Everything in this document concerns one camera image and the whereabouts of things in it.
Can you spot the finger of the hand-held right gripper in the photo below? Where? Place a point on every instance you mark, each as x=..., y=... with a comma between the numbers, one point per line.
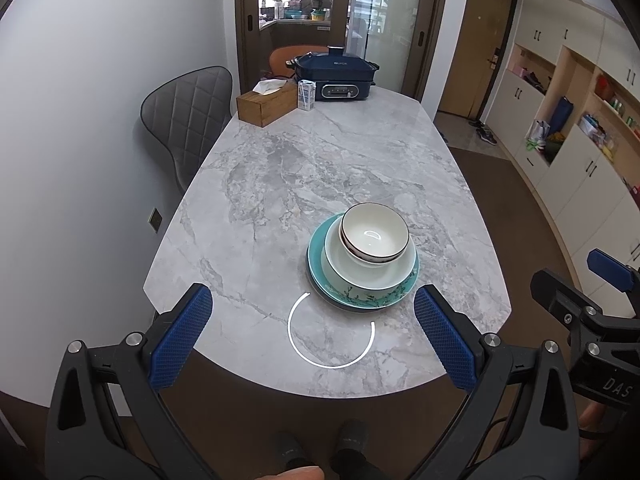
x=555, y=290
x=607, y=267

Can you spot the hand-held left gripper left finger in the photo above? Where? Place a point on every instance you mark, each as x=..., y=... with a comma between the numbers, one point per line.
x=180, y=335

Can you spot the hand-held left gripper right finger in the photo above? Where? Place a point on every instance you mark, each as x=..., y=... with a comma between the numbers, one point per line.
x=445, y=340

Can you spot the large white bowl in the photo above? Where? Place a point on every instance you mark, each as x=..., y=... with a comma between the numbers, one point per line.
x=370, y=275

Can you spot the red floral bowl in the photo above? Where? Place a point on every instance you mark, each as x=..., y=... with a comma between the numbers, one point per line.
x=372, y=232

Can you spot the grey plate with dark rim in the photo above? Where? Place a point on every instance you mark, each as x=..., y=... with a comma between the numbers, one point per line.
x=320, y=294

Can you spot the small white bowl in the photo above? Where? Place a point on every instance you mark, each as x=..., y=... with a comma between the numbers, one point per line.
x=346, y=249

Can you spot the deep teal floral plate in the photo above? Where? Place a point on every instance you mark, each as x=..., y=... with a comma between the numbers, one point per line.
x=313, y=260

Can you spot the person's right hand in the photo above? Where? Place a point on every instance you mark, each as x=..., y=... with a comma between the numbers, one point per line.
x=592, y=416

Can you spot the person's left hand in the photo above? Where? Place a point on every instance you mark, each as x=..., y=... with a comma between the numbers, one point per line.
x=300, y=474

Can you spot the person's black shoe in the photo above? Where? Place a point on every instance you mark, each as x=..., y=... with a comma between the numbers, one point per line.
x=352, y=440
x=290, y=447

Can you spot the white plastic bag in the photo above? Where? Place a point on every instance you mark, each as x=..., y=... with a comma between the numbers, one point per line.
x=536, y=132

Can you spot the blue bag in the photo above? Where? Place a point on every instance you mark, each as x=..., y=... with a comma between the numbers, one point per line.
x=561, y=115

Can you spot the dark shoe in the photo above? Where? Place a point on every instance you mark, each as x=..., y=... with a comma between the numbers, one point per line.
x=476, y=123
x=487, y=136

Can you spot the red container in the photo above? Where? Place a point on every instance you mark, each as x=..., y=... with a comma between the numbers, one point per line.
x=603, y=87

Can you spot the grey quilted chair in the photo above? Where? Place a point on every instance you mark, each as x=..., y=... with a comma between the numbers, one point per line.
x=185, y=115

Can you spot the wooden tissue box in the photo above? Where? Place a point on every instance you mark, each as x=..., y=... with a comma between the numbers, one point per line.
x=265, y=105

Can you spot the wooden entrance door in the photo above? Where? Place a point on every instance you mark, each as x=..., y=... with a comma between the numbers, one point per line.
x=475, y=45

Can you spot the white tissue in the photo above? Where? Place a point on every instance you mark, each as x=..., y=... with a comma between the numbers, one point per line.
x=267, y=87

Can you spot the small milk carton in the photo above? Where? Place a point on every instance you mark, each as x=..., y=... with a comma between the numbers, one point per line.
x=306, y=97

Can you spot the dark blue electric cooker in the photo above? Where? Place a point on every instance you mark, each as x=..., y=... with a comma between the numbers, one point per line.
x=335, y=72

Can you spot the orange chair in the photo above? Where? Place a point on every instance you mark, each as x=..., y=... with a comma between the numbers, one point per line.
x=280, y=60

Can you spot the frosted glass sliding door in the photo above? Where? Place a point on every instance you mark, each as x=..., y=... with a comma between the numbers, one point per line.
x=390, y=25

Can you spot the clear glass sliding door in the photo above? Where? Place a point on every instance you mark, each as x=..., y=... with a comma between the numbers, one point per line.
x=248, y=5

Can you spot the kitchen counter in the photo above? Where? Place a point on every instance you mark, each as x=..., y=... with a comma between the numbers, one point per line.
x=295, y=12

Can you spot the white wall cabinet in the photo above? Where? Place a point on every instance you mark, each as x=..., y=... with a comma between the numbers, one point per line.
x=580, y=175

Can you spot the brass wall socket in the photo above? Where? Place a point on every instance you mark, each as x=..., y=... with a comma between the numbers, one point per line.
x=155, y=219

